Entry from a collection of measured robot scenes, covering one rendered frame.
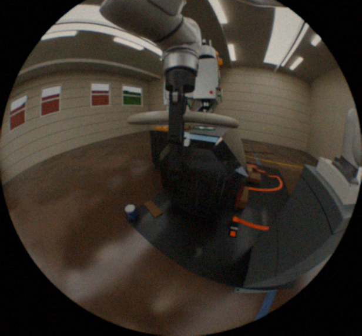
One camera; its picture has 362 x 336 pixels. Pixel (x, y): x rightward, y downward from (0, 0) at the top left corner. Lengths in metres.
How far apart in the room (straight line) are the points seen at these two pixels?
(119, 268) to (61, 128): 5.95
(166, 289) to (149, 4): 1.16
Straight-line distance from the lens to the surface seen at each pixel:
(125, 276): 1.03
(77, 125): 6.35
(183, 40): 0.29
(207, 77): 1.10
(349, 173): 0.62
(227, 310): 1.02
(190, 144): 0.75
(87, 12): 3.85
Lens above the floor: 0.94
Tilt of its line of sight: 20 degrees down
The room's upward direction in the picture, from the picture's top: straight up
